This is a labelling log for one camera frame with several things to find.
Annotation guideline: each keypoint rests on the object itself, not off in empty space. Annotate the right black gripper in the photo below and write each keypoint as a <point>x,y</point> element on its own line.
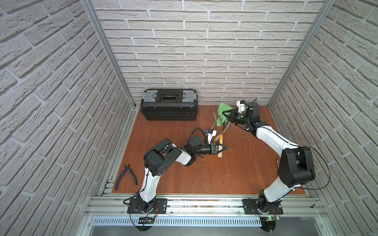
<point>231,117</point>

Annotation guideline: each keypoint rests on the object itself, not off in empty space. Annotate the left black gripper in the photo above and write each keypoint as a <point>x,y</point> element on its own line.
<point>214,148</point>

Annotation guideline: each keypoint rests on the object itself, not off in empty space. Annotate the green rag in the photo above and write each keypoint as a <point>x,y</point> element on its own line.
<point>223,111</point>

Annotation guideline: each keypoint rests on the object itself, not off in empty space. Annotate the wooden handle sickle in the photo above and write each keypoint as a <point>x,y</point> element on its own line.
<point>218,138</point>
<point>214,122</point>
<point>220,147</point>

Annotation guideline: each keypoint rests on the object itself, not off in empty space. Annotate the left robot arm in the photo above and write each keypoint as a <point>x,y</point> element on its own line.
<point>163,155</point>

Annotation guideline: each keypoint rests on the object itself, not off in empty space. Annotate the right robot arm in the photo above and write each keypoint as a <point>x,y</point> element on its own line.
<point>296,166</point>

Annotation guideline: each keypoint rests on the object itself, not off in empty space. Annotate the black plastic toolbox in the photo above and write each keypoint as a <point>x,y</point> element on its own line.
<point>172,104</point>

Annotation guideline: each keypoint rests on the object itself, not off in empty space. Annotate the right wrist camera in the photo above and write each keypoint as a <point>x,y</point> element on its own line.
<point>242,107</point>

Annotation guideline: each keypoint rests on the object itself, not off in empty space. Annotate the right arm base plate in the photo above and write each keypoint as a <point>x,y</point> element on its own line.
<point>257,206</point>

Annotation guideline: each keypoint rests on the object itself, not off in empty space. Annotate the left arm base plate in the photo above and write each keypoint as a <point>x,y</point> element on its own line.
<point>138,206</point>

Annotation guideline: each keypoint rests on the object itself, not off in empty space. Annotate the aluminium front rail frame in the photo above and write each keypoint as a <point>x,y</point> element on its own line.
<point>198,210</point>

